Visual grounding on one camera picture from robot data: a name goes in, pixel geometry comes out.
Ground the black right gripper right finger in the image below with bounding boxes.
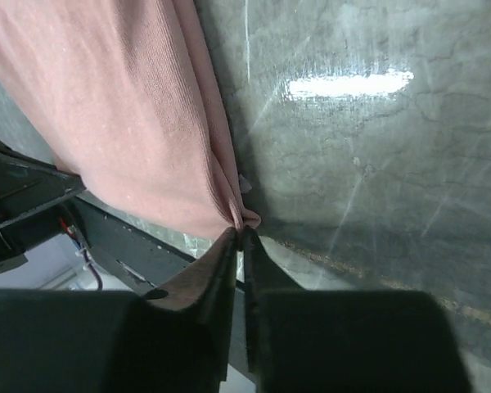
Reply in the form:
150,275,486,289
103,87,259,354
241,228,472,392

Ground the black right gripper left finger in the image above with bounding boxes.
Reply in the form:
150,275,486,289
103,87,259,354
0,228,237,392

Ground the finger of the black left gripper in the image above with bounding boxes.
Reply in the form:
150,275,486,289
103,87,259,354
0,141,85,273

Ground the pink printed t-shirt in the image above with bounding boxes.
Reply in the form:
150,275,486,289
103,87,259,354
0,0,262,239

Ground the black base beam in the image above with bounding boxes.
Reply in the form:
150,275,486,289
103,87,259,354
66,197,215,311

